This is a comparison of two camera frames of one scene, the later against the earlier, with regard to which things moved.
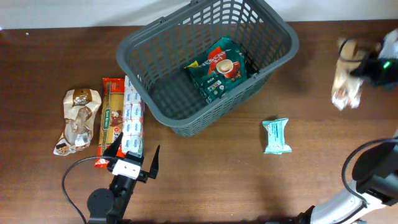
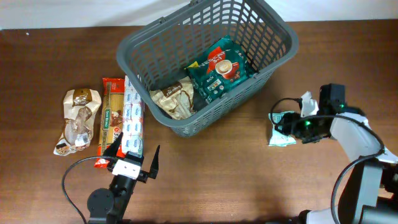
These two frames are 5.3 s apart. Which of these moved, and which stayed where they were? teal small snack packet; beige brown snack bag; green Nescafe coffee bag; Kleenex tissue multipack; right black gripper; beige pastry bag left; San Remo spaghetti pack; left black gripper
Moved: beige brown snack bag; right black gripper; teal small snack packet
Stayed: beige pastry bag left; Kleenex tissue multipack; San Remo spaghetti pack; green Nescafe coffee bag; left black gripper
